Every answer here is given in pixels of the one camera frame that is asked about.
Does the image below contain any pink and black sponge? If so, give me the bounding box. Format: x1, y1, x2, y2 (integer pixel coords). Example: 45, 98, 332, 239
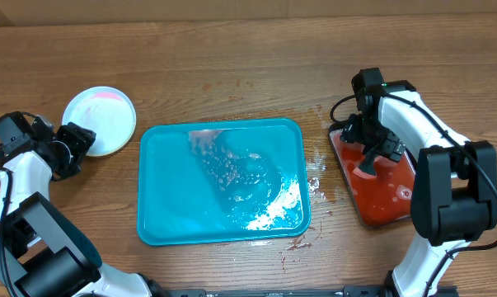
352, 151, 382, 179

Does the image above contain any light blue plate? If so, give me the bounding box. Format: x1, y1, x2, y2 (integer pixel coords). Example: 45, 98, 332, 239
62, 86, 137, 157

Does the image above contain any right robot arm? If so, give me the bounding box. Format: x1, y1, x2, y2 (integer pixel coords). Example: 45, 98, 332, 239
329, 68, 497, 296

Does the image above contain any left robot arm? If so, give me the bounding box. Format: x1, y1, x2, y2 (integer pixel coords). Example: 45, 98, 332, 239
0, 111, 167, 297

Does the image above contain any black tray with red liquid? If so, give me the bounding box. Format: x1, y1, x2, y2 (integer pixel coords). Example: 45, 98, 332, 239
329, 124, 415, 228

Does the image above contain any teal plastic tray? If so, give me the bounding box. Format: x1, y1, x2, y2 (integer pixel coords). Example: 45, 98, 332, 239
137, 118, 312, 246

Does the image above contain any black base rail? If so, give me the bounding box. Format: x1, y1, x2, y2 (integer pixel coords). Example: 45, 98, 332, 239
169, 285, 394, 297

